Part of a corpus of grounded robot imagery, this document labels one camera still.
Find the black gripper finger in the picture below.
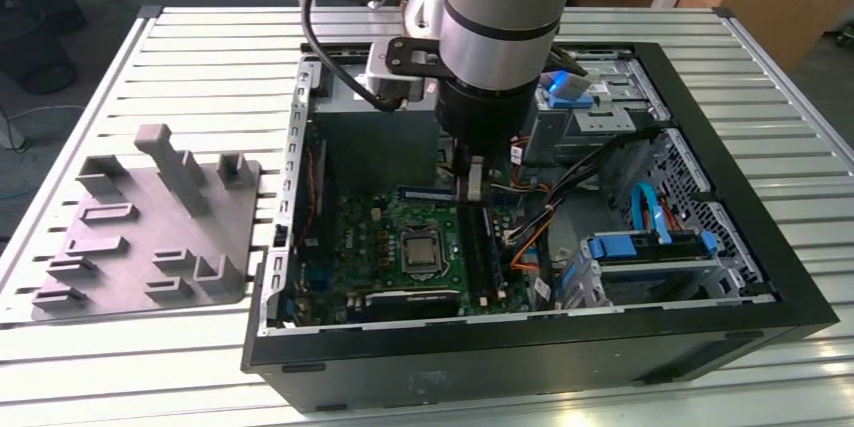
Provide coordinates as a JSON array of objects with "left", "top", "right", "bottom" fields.
[
  {"left": 464, "top": 154, "right": 487, "bottom": 202},
  {"left": 451, "top": 145, "right": 469, "bottom": 204}
]

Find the black RAM slot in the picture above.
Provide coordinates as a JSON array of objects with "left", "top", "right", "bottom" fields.
[
  {"left": 475, "top": 201, "right": 503, "bottom": 298},
  {"left": 459, "top": 199, "right": 489, "bottom": 306}
]

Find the blue disk carrier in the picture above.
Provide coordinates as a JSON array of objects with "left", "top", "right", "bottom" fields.
[
  {"left": 536, "top": 54, "right": 596, "bottom": 109},
  {"left": 585, "top": 230, "right": 719, "bottom": 261}
]

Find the grey power supply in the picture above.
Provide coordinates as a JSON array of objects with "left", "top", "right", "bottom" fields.
[{"left": 311, "top": 64, "right": 447, "bottom": 193}]

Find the silver CPU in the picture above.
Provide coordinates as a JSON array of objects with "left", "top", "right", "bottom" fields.
[{"left": 405, "top": 238, "right": 440, "bottom": 268}]

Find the grey metal disk bay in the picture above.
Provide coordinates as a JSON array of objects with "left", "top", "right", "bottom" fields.
[
  {"left": 523, "top": 54, "right": 672, "bottom": 166},
  {"left": 576, "top": 231, "right": 762, "bottom": 311}
]

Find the green motherboard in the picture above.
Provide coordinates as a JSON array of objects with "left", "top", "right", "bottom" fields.
[{"left": 292, "top": 186, "right": 535, "bottom": 326}]

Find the metal socket cover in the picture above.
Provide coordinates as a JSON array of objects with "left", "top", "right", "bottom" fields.
[{"left": 397, "top": 222, "right": 447, "bottom": 282}]

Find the black PC case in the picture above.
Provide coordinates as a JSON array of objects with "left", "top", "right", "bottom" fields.
[{"left": 238, "top": 40, "right": 840, "bottom": 416}]

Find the grey parts rack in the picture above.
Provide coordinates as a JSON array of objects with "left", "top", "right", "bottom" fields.
[{"left": 29, "top": 122, "right": 268, "bottom": 321}]

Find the black and white wire bundle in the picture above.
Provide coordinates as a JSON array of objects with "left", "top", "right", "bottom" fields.
[{"left": 503, "top": 191, "right": 568, "bottom": 248}]

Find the black cable bundle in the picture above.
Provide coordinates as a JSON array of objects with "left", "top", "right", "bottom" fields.
[{"left": 540, "top": 124, "right": 672, "bottom": 216}]

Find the orange wire bundle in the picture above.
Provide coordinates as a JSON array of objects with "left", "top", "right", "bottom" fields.
[{"left": 509, "top": 241, "right": 559, "bottom": 278}]

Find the blue wire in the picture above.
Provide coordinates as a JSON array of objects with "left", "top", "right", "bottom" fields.
[{"left": 629, "top": 181, "right": 672, "bottom": 246}]

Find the thick black camera cable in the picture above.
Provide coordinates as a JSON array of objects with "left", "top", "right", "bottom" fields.
[{"left": 300, "top": 0, "right": 401, "bottom": 113}]

